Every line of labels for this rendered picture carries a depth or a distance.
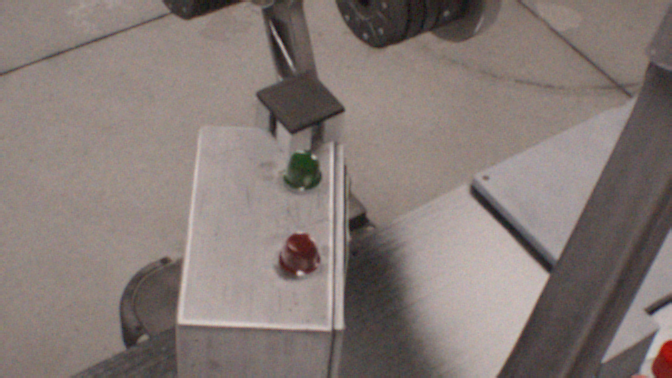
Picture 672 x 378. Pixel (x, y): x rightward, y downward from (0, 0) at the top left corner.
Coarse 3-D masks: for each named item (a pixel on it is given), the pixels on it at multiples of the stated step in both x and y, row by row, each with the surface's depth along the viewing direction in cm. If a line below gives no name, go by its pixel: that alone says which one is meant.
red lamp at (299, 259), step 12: (288, 240) 73; (300, 240) 73; (312, 240) 73; (288, 252) 73; (300, 252) 72; (312, 252) 73; (288, 264) 73; (300, 264) 73; (312, 264) 73; (288, 276) 74; (300, 276) 73; (312, 276) 74
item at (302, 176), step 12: (300, 156) 77; (312, 156) 78; (288, 168) 78; (300, 168) 77; (312, 168) 77; (288, 180) 78; (300, 180) 77; (312, 180) 78; (300, 192) 78; (312, 192) 78
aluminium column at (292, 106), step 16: (288, 80) 82; (304, 80) 82; (256, 96) 81; (272, 96) 81; (288, 96) 81; (304, 96) 81; (320, 96) 81; (256, 112) 82; (272, 112) 80; (288, 112) 80; (304, 112) 80; (320, 112) 80; (336, 112) 80; (272, 128) 82; (288, 128) 79; (304, 128) 79; (320, 128) 82; (336, 128) 81; (288, 144) 80; (304, 144) 80
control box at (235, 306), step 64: (256, 128) 82; (192, 192) 78; (256, 192) 78; (320, 192) 79; (192, 256) 74; (256, 256) 75; (320, 256) 75; (192, 320) 71; (256, 320) 71; (320, 320) 72
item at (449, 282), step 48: (480, 192) 168; (384, 240) 161; (432, 240) 162; (480, 240) 162; (384, 288) 156; (432, 288) 156; (480, 288) 157; (528, 288) 157; (384, 336) 151; (432, 336) 151; (480, 336) 152
